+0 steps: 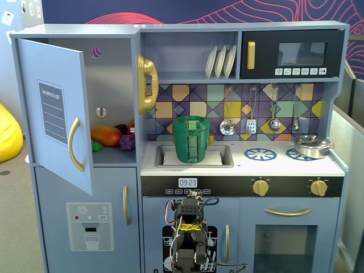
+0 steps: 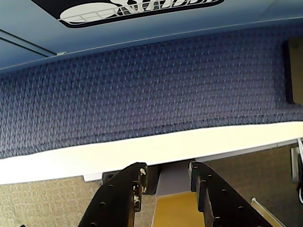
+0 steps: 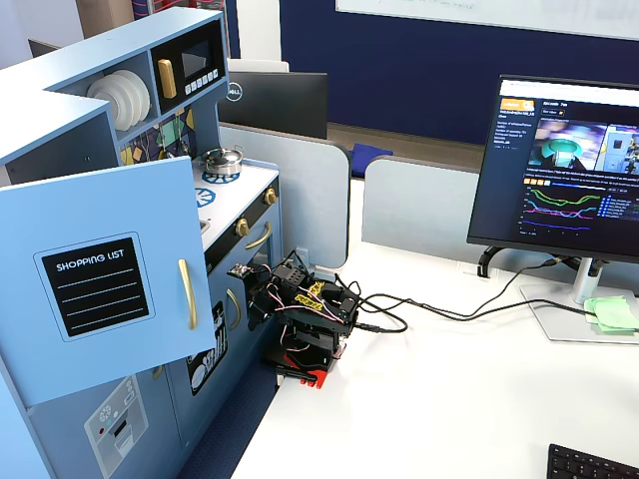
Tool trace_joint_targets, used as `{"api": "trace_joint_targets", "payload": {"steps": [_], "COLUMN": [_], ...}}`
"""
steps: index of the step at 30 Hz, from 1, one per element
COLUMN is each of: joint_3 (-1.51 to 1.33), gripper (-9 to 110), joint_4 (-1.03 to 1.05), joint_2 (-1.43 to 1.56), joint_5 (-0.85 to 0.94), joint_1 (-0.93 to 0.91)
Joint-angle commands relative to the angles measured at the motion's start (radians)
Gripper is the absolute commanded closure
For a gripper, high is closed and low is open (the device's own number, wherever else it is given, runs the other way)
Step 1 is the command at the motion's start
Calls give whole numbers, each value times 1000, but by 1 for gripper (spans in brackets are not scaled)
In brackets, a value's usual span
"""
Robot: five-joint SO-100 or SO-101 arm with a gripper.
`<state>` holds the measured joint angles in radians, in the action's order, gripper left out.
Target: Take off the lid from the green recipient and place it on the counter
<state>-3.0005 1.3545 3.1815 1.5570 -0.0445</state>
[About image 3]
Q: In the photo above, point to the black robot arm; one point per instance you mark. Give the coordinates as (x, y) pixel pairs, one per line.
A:
(319, 304)

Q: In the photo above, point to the black Dell monitor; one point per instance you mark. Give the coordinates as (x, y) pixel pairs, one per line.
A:
(284, 105)

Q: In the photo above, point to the small wrist camera board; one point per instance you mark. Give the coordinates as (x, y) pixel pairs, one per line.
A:
(240, 271)

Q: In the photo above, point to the red black arm base clamp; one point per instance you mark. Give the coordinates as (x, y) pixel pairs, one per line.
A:
(307, 366)

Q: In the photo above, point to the green sticky notes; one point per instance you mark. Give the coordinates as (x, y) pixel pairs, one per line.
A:
(611, 313)

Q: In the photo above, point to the brown cardboard box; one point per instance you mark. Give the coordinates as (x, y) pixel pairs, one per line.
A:
(105, 15)

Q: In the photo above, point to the white toy plate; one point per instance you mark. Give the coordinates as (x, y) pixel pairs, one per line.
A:
(120, 107)
(145, 97)
(135, 100)
(100, 91)

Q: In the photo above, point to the black keyboard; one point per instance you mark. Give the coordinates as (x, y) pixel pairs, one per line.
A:
(584, 464)

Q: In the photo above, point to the blue shopping list door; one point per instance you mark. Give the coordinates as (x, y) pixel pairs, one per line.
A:
(100, 209)

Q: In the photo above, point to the silver toy pot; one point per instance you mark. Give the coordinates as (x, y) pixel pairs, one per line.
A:
(222, 168)

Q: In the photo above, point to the dark background monitor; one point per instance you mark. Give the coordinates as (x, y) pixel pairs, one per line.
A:
(42, 47)

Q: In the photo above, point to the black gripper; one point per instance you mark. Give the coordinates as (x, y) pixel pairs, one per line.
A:
(258, 305)

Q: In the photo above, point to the whiteboard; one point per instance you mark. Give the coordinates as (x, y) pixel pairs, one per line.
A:
(499, 12)

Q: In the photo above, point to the blue toy kitchen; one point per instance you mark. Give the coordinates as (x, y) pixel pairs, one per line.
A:
(165, 40)

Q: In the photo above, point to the grey desk divider panel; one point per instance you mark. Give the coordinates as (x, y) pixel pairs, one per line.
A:
(419, 204)
(309, 199)

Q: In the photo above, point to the gold stove knob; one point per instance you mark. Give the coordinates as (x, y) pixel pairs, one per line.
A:
(242, 226)
(270, 195)

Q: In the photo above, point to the black toy microwave door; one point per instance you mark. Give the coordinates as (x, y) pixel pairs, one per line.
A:
(197, 60)

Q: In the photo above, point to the blue chair seat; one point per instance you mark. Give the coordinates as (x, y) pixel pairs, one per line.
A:
(369, 154)

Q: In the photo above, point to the black computer monitor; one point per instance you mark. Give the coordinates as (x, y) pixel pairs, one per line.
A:
(559, 164)

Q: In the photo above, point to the silver monitor stand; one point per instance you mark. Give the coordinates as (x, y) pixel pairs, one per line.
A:
(559, 314)

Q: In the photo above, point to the silver pot lid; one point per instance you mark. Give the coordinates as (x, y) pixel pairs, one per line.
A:
(219, 157)

